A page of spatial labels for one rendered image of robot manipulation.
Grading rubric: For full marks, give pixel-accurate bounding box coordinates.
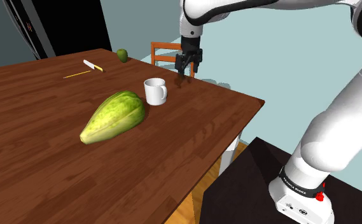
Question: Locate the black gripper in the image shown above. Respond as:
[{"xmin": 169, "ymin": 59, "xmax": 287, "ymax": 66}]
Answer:
[{"xmin": 174, "ymin": 36, "xmax": 204, "ymax": 76}]

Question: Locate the orange wooden chair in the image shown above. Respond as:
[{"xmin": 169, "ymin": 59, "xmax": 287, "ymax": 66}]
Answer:
[{"xmin": 150, "ymin": 41, "xmax": 196, "ymax": 78}]

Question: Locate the white mug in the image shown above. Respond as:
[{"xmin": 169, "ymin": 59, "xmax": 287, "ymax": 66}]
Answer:
[{"xmin": 143, "ymin": 78, "xmax": 169, "ymax": 106}]

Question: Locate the small green fruit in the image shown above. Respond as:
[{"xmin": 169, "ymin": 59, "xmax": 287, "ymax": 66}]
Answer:
[{"xmin": 116, "ymin": 48, "xmax": 129, "ymax": 64}]

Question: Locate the large green yellow papaya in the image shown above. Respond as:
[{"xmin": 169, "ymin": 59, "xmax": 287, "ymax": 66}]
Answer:
[{"xmin": 79, "ymin": 90, "xmax": 146, "ymax": 145}]

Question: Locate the yellow pencil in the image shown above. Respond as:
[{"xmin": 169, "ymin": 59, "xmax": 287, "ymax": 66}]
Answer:
[{"xmin": 62, "ymin": 69, "xmax": 93, "ymax": 80}]

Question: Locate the black doorway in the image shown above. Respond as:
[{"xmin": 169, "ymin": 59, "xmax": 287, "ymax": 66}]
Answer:
[{"xmin": 2, "ymin": 0, "xmax": 113, "ymax": 60}]

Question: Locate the dark robot stand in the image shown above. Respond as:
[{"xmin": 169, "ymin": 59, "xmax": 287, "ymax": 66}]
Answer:
[{"xmin": 198, "ymin": 136, "xmax": 362, "ymax": 224}]

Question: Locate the brown wooden table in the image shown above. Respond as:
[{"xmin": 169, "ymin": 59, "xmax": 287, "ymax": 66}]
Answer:
[{"xmin": 0, "ymin": 48, "xmax": 266, "ymax": 224}]

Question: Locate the white knife yellow handle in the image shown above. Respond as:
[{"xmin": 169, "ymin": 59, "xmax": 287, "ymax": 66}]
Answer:
[{"xmin": 83, "ymin": 59, "xmax": 104, "ymax": 73}]

